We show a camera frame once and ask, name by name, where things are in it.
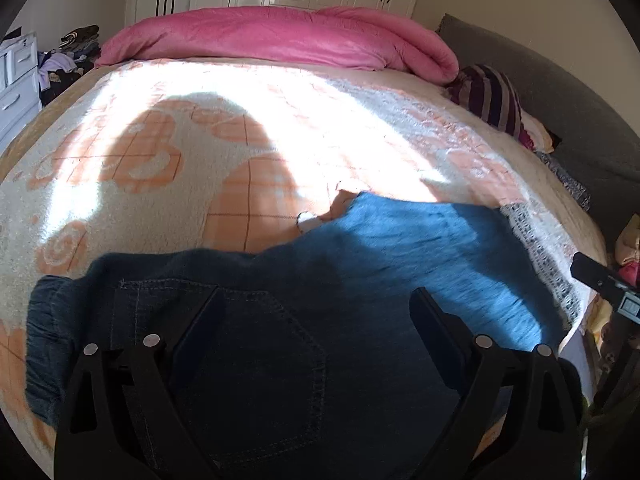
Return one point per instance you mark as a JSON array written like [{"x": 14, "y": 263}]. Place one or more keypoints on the pink comforter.
[{"x": 275, "y": 40}]

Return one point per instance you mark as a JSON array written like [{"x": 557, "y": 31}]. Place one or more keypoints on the pile of clothes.
[{"x": 65, "y": 65}]

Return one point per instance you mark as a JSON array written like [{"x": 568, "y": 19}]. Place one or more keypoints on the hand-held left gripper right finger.
[{"x": 436, "y": 322}]

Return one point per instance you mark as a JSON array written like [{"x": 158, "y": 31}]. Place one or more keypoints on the blue pants with lace hem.
[{"x": 300, "y": 360}]

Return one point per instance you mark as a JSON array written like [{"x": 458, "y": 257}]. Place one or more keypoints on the cream pillow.
[{"x": 537, "y": 132}]

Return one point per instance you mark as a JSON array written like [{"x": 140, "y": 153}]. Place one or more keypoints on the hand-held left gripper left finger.
[{"x": 197, "y": 322}]

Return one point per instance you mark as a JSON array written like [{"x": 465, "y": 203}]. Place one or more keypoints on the striped purple pillow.
[{"x": 487, "y": 97}]

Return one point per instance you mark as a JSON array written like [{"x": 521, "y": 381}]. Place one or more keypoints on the white drawer cabinet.
[{"x": 17, "y": 90}]

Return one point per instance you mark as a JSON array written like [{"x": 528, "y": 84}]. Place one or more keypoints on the grey headboard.
[{"x": 575, "y": 110}]

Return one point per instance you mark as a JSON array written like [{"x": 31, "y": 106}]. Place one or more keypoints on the dark patterned cloth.
[{"x": 567, "y": 180}]

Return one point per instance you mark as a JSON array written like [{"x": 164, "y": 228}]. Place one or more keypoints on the cream floral printed blanket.
[{"x": 150, "y": 160}]

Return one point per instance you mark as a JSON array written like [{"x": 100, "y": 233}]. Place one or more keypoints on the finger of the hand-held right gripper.
[{"x": 597, "y": 272}]

